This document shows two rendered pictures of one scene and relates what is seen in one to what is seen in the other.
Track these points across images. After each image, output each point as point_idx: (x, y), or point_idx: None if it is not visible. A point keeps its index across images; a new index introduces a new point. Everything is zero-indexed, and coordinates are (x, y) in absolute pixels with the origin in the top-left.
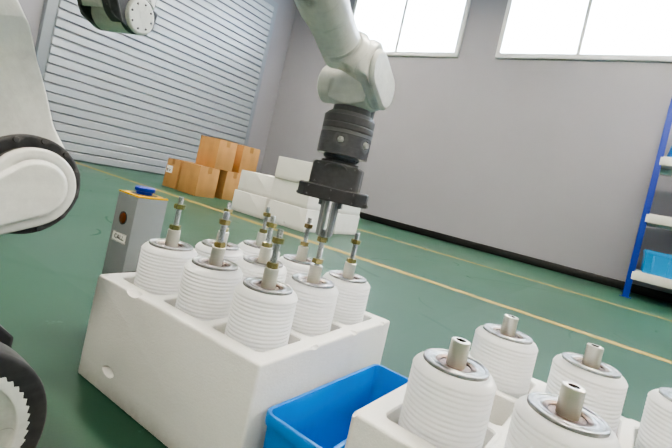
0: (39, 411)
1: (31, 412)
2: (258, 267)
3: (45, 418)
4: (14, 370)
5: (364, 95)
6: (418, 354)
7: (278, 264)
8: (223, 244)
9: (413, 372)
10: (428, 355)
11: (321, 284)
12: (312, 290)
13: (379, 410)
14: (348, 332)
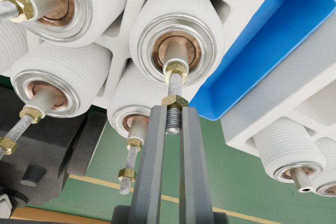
0: (100, 134)
1: (100, 136)
2: (72, 45)
3: (102, 128)
4: (91, 156)
5: None
6: (273, 167)
7: (141, 148)
8: (38, 119)
9: (264, 164)
10: (278, 172)
11: (193, 72)
12: (183, 87)
13: (241, 140)
14: (241, 24)
